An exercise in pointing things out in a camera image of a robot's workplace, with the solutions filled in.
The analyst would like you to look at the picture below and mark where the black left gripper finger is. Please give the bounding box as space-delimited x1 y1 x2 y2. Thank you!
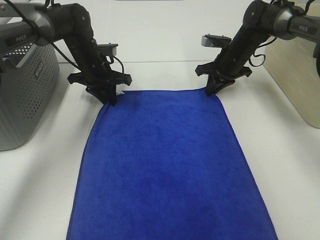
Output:
86 87 110 105
107 85 117 106

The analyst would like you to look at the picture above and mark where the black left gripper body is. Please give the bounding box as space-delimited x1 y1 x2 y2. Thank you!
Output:
67 66 132 94

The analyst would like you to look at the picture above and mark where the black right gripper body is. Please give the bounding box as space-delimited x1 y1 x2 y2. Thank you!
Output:
195 61 252 84

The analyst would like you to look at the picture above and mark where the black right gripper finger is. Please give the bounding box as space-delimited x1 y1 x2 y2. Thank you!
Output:
205 75 220 96
219 78 235 92

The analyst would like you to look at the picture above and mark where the blue microfibre towel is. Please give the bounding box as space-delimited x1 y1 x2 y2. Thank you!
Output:
66 89 277 240

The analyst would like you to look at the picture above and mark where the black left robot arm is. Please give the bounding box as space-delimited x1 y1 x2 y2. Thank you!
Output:
0 0 132 106

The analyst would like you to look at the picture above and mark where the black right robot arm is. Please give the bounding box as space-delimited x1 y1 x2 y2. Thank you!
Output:
195 0 320 96

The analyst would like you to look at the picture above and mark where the beige storage box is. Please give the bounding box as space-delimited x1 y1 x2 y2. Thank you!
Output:
263 37 320 128

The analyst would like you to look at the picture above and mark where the grey perforated laundry basket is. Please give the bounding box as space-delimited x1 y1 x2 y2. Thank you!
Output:
0 2 61 152

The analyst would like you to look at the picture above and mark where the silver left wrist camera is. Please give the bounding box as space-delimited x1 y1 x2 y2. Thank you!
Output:
97 43 119 57

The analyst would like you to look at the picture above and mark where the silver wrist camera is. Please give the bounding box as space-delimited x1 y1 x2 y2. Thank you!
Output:
97 43 119 57
201 34 232 49

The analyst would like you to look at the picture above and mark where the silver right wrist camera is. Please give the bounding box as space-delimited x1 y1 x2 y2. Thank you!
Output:
201 34 232 49

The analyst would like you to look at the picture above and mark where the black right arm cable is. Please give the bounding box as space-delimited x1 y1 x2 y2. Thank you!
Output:
247 0 313 68

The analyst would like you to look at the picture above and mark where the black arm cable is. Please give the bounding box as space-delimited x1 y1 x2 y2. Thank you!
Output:
247 0 313 68
4 0 126 76

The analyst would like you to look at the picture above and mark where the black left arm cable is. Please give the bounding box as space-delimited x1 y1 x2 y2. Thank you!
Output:
4 0 126 76

